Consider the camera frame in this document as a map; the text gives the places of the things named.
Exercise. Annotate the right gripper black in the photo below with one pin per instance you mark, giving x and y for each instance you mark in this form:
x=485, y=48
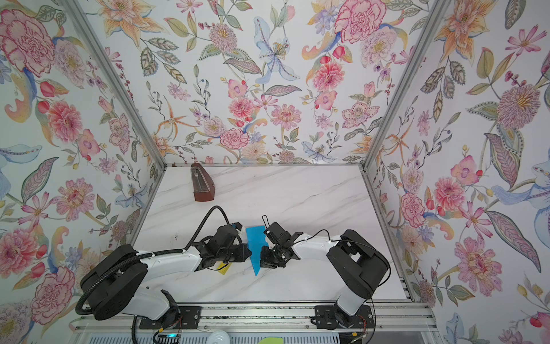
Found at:
x=265, y=260

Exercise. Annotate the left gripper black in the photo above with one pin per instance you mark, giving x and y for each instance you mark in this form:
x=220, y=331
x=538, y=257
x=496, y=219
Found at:
x=243, y=249

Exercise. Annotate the blue square paper sheet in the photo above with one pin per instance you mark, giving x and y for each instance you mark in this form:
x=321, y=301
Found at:
x=256, y=242

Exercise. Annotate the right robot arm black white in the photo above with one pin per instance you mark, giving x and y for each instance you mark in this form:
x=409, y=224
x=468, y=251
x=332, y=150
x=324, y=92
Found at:
x=362, y=268

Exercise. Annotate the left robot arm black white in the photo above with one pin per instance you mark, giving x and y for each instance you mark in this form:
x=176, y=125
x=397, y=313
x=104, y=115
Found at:
x=120, y=284

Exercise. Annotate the yellow block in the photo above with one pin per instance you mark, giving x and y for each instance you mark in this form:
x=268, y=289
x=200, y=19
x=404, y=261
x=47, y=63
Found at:
x=223, y=268

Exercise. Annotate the brown wooden metronome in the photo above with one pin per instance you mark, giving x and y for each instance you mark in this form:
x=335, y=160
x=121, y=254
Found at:
x=203, y=186

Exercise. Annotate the white round object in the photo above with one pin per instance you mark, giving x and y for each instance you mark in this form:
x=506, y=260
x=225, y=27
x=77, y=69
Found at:
x=219, y=337

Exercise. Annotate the green object at edge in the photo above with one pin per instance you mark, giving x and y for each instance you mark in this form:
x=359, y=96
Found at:
x=271, y=340

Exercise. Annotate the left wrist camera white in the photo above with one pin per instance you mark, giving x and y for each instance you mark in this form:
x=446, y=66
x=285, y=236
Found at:
x=238, y=226

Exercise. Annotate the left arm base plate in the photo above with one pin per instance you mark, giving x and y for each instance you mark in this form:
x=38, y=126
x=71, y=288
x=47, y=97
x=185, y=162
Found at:
x=185, y=318

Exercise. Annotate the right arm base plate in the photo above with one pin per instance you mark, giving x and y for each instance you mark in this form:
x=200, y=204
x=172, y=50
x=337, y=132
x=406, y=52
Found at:
x=330, y=317

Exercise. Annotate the aluminium front rail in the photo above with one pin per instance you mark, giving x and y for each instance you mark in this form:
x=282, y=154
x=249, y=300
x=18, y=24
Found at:
x=387, y=316

